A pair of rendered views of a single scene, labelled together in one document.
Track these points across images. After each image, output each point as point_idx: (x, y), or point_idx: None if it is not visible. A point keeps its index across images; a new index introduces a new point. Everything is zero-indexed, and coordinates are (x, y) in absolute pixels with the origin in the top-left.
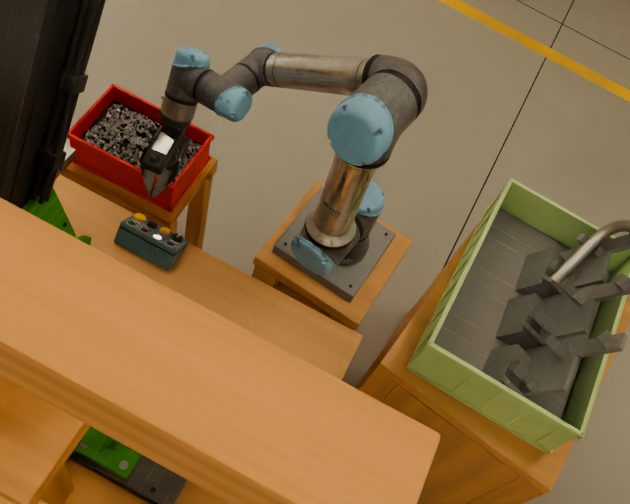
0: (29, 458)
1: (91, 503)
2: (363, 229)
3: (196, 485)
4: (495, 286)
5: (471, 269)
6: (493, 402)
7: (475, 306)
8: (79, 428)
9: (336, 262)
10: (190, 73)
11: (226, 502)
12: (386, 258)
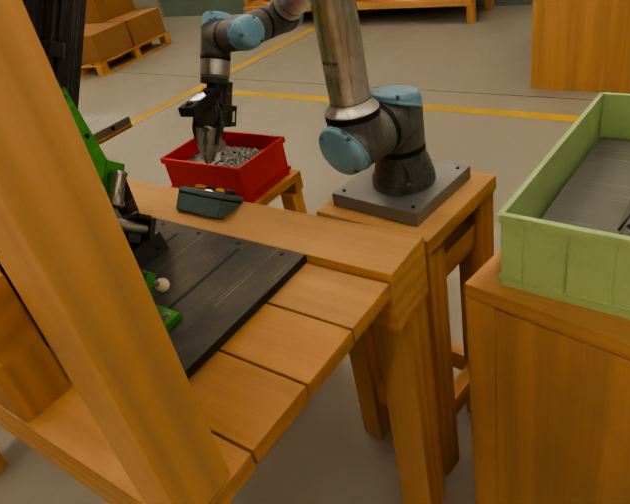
0: None
1: (82, 400)
2: (398, 120)
3: (201, 380)
4: (610, 191)
5: (574, 183)
6: (619, 278)
7: (583, 209)
8: None
9: (364, 145)
10: (211, 25)
11: (232, 394)
12: (463, 191)
